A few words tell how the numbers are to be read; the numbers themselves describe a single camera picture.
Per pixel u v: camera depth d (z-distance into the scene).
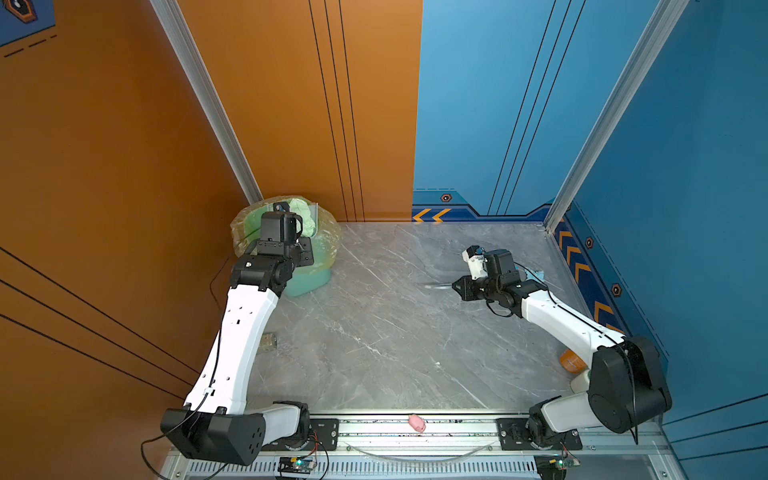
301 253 0.64
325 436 0.74
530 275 1.03
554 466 0.71
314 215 0.77
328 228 0.86
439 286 0.89
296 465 0.71
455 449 0.73
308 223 0.75
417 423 0.75
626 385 0.85
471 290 0.77
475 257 0.78
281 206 0.62
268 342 0.85
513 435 0.72
